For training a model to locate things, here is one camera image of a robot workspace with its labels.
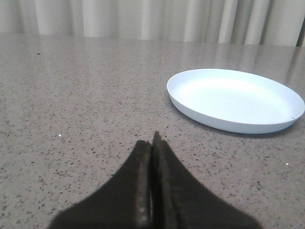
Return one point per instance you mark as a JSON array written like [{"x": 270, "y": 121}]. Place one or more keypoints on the white pleated curtain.
[{"x": 267, "y": 22}]

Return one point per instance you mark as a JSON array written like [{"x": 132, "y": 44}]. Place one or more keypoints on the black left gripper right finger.
[{"x": 180, "y": 201}]

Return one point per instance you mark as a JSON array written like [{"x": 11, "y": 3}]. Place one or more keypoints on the light blue round plate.
[{"x": 235, "y": 101}]

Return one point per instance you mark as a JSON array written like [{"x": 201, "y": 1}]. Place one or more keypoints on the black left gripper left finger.
[{"x": 123, "y": 202}]

